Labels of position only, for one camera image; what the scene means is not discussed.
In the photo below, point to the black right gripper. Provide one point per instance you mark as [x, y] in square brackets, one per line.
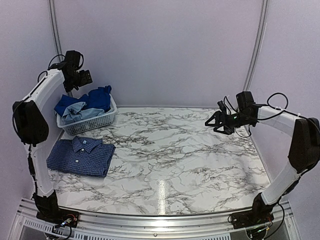
[218, 115]

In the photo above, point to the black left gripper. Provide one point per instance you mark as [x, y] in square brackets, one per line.
[85, 79]

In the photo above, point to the light blue garment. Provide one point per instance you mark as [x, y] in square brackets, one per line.
[76, 112]

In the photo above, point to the blue checked shirt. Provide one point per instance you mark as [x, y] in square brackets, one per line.
[81, 156]

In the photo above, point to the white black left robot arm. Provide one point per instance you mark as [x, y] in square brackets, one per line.
[32, 129]

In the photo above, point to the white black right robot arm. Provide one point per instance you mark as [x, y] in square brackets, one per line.
[303, 154]

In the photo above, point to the white plastic laundry basket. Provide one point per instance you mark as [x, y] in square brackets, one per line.
[96, 122]

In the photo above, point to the royal blue garment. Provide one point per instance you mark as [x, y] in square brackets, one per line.
[98, 98]

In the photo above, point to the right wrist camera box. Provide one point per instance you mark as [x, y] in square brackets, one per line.
[222, 107]

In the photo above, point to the right aluminium corner post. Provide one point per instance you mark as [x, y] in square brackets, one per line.
[257, 47]

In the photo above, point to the aluminium corner post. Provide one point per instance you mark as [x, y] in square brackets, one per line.
[55, 30]
[257, 47]

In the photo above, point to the left aluminium corner post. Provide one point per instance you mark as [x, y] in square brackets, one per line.
[55, 30]

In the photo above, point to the aluminium front frame rail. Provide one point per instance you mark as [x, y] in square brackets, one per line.
[106, 226]

